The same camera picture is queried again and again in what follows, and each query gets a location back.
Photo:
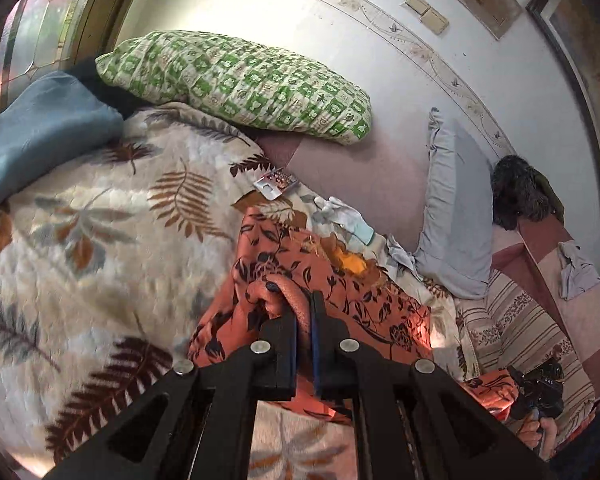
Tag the stained glass window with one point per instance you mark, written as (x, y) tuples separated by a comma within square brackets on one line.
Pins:
[(45, 25)]

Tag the grey white crumpled cloth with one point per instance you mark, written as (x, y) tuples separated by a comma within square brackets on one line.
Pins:
[(401, 255)]

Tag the person's right hand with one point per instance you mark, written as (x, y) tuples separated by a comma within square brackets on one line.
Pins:
[(530, 435)]

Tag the orange black floral cloth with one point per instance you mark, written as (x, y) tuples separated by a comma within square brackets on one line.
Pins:
[(375, 305)]

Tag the white glove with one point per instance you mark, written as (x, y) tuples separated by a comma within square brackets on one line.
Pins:
[(336, 208)]

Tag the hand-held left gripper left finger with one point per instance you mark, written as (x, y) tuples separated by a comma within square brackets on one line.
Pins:
[(292, 352)]

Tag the blue fleece cloth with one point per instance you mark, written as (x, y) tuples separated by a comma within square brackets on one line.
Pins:
[(40, 130)]

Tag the pink mattress sheet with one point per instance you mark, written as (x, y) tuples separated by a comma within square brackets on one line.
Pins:
[(360, 170)]

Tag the green checked pillow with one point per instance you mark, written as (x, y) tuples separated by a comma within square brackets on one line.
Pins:
[(240, 85)]

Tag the dark cloth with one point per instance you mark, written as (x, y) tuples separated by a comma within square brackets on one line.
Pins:
[(111, 96)]

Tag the framed wall picture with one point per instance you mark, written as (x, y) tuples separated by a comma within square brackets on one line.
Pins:
[(580, 30)]

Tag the dark furry cushion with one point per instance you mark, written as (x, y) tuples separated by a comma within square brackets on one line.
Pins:
[(517, 192)]

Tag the grey cloth on headboard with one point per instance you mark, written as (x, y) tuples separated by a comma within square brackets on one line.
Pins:
[(579, 272)]

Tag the red white card packet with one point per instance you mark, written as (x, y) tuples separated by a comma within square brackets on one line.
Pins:
[(275, 183)]

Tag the beige wall switch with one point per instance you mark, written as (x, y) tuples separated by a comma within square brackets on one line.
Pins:
[(434, 21), (417, 4)]

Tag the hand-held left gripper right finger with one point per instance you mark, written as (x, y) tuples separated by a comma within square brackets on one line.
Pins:
[(316, 355)]

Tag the grey frilled pillow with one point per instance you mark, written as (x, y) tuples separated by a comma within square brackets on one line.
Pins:
[(455, 220)]

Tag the cream leaf-print blanket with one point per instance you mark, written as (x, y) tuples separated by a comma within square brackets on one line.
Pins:
[(105, 270)]

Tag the striped pillow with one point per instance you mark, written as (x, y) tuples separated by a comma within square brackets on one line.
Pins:
[(520, 325)]

